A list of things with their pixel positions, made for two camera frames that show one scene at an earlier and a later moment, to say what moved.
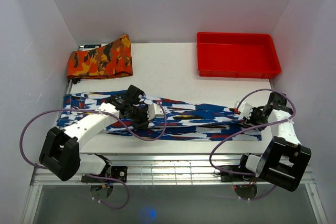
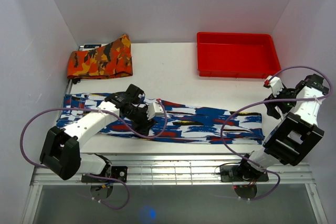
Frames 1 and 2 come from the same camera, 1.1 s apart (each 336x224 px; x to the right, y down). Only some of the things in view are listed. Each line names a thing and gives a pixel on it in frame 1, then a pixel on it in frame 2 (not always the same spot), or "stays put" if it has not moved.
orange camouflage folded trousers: [113, 60] stays put
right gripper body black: [256, 118] -> [285, 94]
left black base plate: [117, 172] stays put
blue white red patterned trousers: [185, 119] stays put
